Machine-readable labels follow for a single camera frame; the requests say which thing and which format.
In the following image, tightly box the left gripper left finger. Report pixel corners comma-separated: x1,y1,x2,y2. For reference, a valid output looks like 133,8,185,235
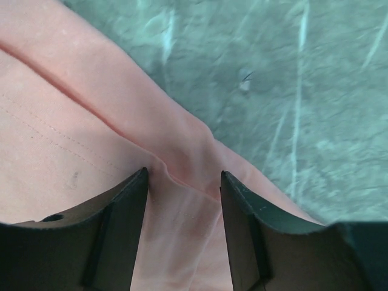
8,168,149,288

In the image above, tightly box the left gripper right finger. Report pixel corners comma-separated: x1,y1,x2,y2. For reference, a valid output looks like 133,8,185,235
219,170,331,289

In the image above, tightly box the salmon pink t shirt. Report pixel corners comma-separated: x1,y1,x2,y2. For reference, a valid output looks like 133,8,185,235
1,1,310,290

